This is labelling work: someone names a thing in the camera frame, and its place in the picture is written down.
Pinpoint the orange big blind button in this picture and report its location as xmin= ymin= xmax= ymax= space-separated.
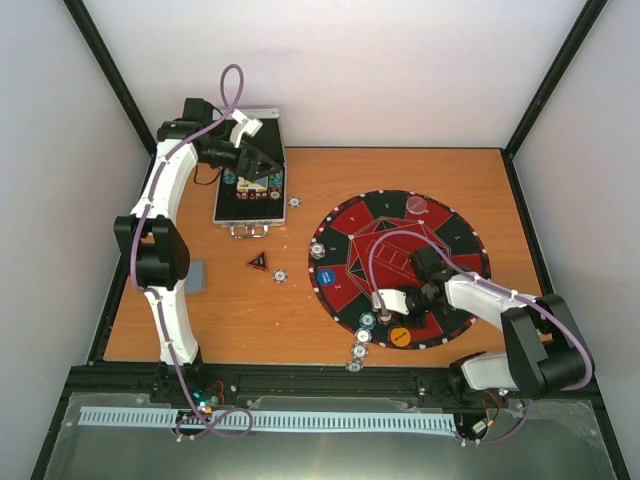
xmin=389 ymin=327 xmax=411 ymax=348

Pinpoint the blue green fifty chip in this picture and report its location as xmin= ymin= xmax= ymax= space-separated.
xmin=359 ymin=312 xmax=377 ymax=330

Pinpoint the blue orange ten chip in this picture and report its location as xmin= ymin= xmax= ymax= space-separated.
xmin=355 ymin=328 xmax=372 ymax=344
xmin=351 ymin=343 xmax=368 ymax=360

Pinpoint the clear dealer button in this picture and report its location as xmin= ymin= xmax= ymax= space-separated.
xmin=406 ymin=195 xmax=428 ymax=215

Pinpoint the blue small blind button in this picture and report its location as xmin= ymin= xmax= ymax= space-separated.
xmin=316 ymin=268 xmax=337 ymax=287

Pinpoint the poker chip stack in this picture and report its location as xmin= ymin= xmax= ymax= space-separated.
xmin=309 ymin=242 xmax=326 ymax=260

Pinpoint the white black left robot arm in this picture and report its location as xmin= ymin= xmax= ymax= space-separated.
xmin=114 ymin=98 xmax=285 ymax=366

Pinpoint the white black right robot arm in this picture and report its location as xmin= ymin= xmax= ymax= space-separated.
xmin=407 ymin=247 xmax=595 ymax=399

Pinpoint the boxed playing card deck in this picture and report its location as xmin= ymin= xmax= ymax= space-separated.
xmin=236 ymin=177 xmax=269 ymax=194

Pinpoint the left poker chip row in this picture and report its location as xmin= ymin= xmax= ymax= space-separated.
xmin=222 ymin=169 xmax=237 ymax=185

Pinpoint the poker chip row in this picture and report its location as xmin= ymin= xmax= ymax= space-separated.
xmin=222 ymin=169 xmax=237 ymax=185
xmin=268 ymin=172 xmax=284 ymax=200

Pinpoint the right poker chip row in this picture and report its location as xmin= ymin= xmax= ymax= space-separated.
xmin=268 ymin=172 xmax=284 ymax=200

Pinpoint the red dice row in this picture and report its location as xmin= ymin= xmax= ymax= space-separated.
xmin=236 ymin=191 xmax=269 ymax=201

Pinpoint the aluminium poker chip case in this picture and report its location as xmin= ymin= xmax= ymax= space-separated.
xmin=212 ymin=107 xmax=287 ymax=239

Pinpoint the round red black poker mat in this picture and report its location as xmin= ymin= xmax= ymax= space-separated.
xmin=308 ymin=190 xmax=491 ymax=350

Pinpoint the grey card deck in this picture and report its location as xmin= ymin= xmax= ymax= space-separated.
xmin=184 ymin=260 xmax=206 ymax=294

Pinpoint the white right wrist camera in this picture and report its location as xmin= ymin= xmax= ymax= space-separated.
xmin=372 ymin=289 xmax=409 ymax=317

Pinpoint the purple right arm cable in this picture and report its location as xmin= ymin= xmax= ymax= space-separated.
xmin=367 ymin=230 xmax=595 ymax=447

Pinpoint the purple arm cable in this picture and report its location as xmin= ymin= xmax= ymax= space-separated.
xmin=128 ymin=63 xmax=254 ymax=441
xmin=367 ymin=230 xmax=595 ymax=447

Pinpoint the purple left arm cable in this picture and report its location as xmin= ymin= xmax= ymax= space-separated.
xmin=128 ymin=63 xmax=254 ymax=441

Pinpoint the light blue slotted cable duct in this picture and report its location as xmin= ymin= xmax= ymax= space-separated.
xmin=77 ymin=406 xmax=456 ymax=436

